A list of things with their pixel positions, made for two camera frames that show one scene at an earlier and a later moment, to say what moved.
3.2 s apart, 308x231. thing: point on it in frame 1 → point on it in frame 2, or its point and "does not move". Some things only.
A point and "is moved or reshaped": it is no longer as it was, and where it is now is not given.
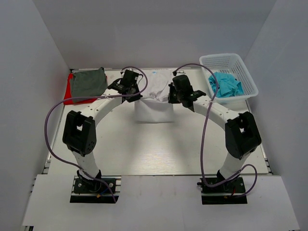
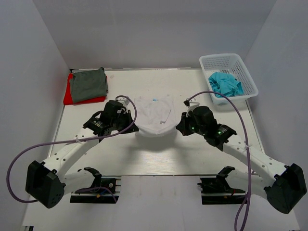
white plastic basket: x=235 y=83 does not move
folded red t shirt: x=68 y=94 does not move
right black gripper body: x=175 y=96 → x=190 y=126
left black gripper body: x=135 y=89 → x=123 y=122
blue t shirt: x=228 y=86 does not move
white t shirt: x=154 y=107 is moved or reshaped
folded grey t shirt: x=89 y=83 does not move
